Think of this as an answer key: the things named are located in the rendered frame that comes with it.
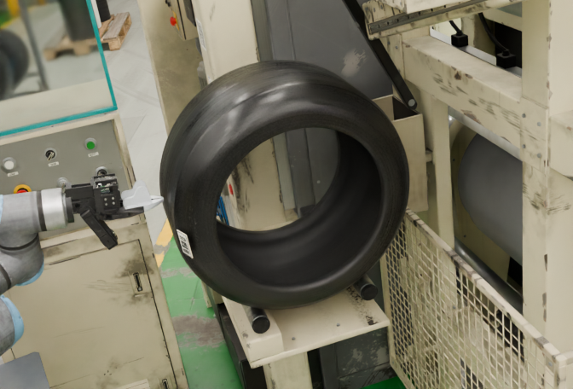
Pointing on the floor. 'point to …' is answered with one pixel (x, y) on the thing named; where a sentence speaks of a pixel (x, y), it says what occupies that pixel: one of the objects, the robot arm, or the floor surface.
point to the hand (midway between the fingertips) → (158, 202)
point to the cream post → (265, 165)
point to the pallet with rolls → (118, 30)
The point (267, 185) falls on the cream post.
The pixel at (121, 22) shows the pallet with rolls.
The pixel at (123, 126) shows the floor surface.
